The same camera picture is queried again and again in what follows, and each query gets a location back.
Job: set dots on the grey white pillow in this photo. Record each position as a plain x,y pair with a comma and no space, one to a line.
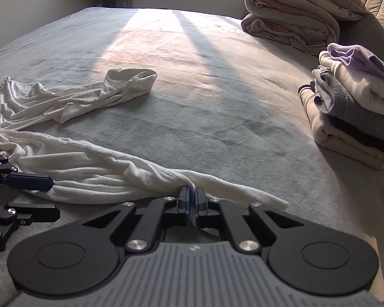
348,12

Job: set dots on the grey bed sheet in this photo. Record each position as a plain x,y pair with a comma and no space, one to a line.
192,102

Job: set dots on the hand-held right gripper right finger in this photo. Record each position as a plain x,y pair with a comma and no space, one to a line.
197,205

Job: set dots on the folded grey knit sweater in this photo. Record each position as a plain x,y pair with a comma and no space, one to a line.
332,97

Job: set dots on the white long-sleeved shirt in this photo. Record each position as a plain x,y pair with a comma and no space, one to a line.
83,166

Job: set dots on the folded purple garment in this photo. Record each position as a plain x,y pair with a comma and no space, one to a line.
358,56

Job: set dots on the folded black garment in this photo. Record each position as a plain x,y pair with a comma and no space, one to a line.
368,137

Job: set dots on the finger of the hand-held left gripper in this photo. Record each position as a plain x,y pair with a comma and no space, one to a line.
35,215
30,182

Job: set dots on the folded beige pink quilt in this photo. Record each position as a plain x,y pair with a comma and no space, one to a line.
284,22

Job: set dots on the folded cream garment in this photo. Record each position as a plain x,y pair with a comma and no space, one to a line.
361,84

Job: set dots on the folded beige garment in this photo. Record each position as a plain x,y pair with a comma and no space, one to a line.
332,134

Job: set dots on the grey quilted headboard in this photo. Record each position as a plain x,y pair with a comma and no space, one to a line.
380,9

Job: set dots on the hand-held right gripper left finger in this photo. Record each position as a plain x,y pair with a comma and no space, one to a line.
187,205

